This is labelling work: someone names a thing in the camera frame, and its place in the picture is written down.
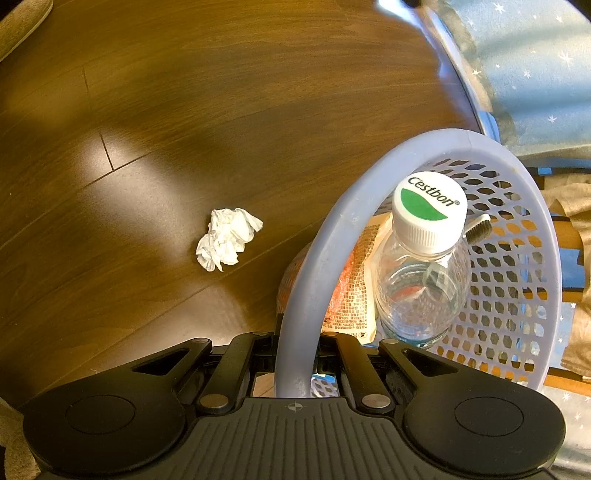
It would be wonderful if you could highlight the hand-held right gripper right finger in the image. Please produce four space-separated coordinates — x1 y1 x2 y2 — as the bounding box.
318 332 462 414

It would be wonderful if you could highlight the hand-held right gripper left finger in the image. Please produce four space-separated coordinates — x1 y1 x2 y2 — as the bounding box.
131 330 279 414

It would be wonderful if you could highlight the purple perforated plastic basket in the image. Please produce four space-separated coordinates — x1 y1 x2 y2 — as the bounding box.
274 128 563 400

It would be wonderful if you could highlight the orange foam net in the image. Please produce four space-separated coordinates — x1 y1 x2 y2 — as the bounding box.
277 240 370 324

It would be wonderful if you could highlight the clear plastic water bottle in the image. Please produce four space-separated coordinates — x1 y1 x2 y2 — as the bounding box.
374 173 472 349

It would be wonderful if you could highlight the beige paper bag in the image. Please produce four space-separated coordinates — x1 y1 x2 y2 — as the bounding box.
323 217 393 344

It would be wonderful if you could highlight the cream toothbrush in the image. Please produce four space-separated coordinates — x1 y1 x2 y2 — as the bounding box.
464 213 491 243

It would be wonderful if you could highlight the crumpled white tissue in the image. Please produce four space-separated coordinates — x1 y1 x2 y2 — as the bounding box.
195 208 264 273

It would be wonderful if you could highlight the blue star curtain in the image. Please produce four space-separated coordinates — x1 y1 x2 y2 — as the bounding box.
547 388 591 474
416 0 591 160

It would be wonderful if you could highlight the brown chair cover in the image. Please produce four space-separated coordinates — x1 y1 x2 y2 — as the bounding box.
540 182 591 374

